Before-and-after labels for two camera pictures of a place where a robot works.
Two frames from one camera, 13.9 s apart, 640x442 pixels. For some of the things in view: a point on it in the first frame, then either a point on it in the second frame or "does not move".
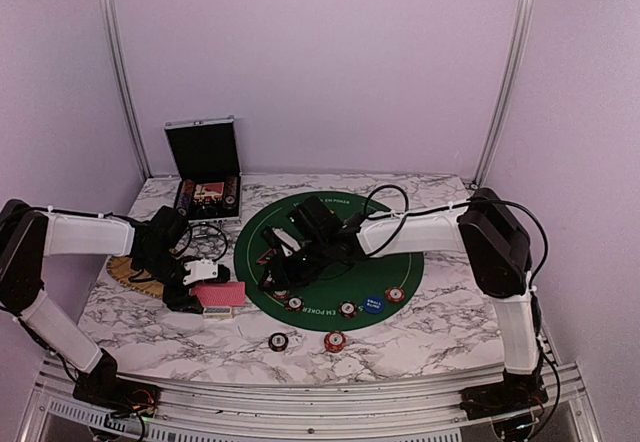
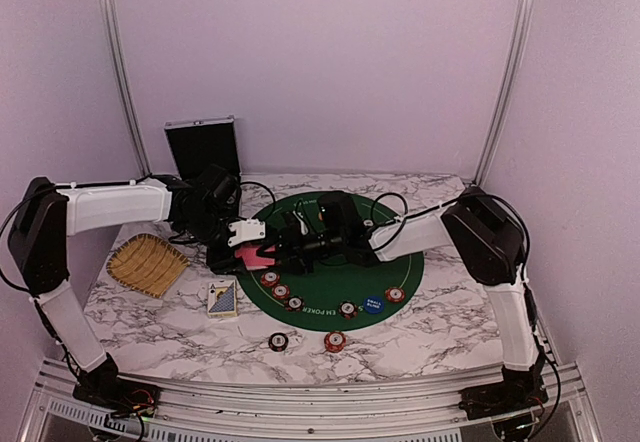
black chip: x=294 y=303 does not move
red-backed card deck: x=223 y=294 -> x=252 y=261
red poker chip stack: x=335 y=341 does not move
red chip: x=395 y=294 does not move
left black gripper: x=181 y=300 -> x=225 y=262
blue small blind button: x=373 y=305 does not move
